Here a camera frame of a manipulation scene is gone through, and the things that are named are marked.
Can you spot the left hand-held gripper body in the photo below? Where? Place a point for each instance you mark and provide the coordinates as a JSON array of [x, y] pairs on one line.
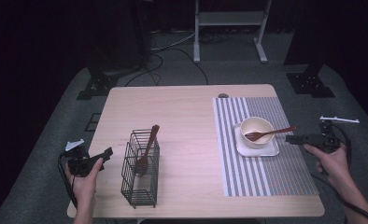
[[81, 163]]

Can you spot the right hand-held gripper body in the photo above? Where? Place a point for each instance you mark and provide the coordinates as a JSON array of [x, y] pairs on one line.
[[327, 140]]

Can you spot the brown wooden spoon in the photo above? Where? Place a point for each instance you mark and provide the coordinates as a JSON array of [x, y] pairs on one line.
[[267, 133]]

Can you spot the cream bowl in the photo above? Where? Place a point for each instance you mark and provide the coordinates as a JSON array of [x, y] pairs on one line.
[[250, 124]]

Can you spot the person's left hand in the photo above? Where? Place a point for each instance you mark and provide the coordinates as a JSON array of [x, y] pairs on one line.
[[85, 185]]

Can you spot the person's right hand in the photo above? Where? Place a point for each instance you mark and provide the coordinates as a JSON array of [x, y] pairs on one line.
[[333, 163]]

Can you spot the white square plate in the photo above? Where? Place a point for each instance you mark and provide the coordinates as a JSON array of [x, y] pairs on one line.
[[266, 151]]

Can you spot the wooden spoon in basket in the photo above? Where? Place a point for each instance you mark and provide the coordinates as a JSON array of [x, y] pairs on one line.
[[147, 147]]

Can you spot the black stand base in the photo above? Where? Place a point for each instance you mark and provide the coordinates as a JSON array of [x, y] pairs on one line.
[[309, 84], [98, 85]]

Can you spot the grey striped placemat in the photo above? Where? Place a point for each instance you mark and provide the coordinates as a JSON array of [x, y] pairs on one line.
[[235, 174]]

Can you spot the white metal stand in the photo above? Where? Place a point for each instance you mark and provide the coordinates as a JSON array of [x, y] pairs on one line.
[[230, 18]]

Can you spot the black floor frame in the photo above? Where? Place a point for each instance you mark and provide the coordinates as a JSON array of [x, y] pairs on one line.
[[93, 122]]

